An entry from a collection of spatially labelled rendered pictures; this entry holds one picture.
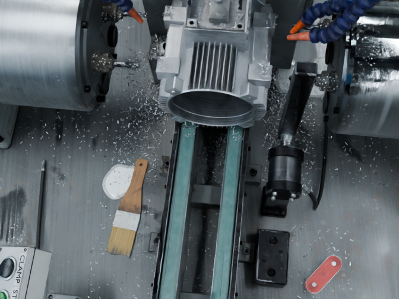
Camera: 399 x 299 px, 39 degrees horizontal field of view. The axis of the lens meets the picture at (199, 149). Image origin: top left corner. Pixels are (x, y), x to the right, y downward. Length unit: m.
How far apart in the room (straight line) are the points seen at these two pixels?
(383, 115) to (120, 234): 0.56
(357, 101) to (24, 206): 0.70
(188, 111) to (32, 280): 0.41
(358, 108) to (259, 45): 0.20
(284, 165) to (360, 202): 0.30
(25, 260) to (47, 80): 0.29
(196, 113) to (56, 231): 0.38
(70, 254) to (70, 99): 0.34
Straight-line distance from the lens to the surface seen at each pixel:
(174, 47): 1.00
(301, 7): 1.07
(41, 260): 0.93
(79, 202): 1.20
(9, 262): 0.92
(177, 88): 0.93
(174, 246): 1.03
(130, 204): 1.17
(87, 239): 1.18
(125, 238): 1.16
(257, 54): 0.99
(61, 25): 0.94
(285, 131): 0.96
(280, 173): 0.93
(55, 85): 0.97
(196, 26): 0.93
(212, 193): 1.12
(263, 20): 1.01
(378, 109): 0.94
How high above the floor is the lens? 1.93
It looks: 71 degrees down
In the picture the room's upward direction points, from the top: 7 degrees counter-clockwise
